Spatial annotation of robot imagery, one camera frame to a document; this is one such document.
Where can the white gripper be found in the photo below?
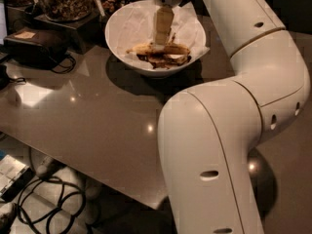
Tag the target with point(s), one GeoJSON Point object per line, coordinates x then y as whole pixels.
{"type": "Point", "coordinates": [164, 21]}

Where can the spotted yellow banana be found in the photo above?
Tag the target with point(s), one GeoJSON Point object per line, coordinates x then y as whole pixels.
{"type": "Point", "coordinates": [152, 49]}

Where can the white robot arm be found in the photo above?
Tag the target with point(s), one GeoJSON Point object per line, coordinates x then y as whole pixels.
{"type": "Point", "coordinates": [206, 132]}

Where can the white ceramic bowl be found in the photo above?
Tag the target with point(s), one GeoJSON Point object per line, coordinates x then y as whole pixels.
{"type": "Point", "coordinates": [123, 46]}

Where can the brown banana peel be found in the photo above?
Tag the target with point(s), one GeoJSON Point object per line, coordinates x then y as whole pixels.
{"type": "Point", "coordinates": [166, 61]}

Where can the white paper liner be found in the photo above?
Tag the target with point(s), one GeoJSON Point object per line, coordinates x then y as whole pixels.
{"type": "Point", "coordinates": [136, 23]}

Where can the black metal stand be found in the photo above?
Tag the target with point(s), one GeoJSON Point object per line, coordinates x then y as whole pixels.
{"type": "Point", "coordinates": [82, 34]}

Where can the glass jar of nuts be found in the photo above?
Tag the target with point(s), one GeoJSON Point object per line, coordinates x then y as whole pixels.
{"type": "Point", "coordinates": [66, 10]}

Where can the black device with label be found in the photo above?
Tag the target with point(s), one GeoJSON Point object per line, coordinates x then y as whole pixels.
{"type": "Point", "coordinates": [37, 48]}

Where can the white box on floor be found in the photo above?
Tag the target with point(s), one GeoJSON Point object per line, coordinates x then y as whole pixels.
{"type": "Point", "coordinates": [14, 176]}

